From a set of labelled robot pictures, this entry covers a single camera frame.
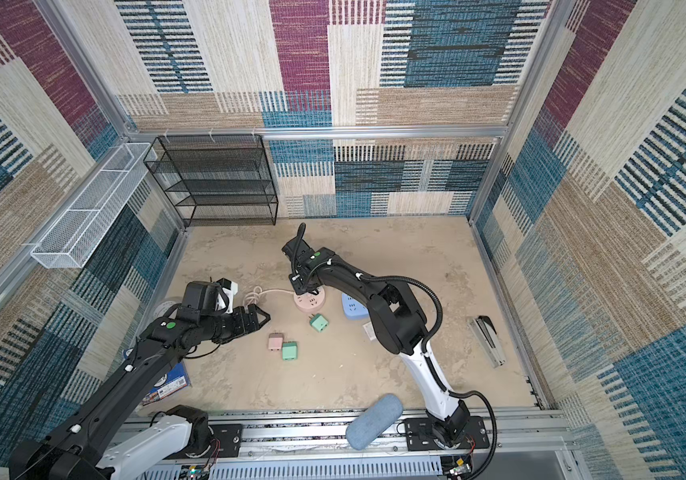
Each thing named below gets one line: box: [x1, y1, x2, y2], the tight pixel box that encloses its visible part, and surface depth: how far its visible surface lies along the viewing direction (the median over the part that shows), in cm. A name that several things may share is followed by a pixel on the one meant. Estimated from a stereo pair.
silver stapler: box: [468, 315, 506, 368], surface depth 89 cm
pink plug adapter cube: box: [268, 332, 284, 351], surface depth 89 cm
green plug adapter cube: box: [308, 313, 329, 333], surface depth 93 cm
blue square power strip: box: [342, 293, 369, 321], surface depth 96 cm
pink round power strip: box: [293, 286, 326, 313], surface depth 96 cm
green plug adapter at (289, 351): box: [282, 341, 298, 361], surface depth 87 cm
